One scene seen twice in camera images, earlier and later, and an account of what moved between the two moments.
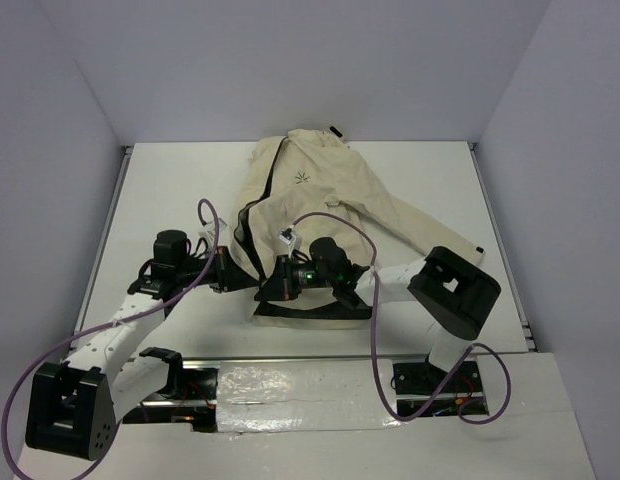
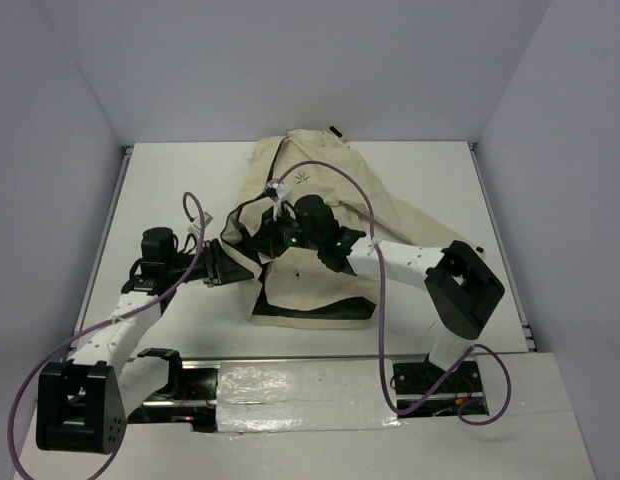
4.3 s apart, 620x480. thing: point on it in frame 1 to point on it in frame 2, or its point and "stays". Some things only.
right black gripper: (279, 287) to (267, 238)
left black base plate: (197, 407) stays
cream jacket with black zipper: (309, 184) stays
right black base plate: (414, 382) stays
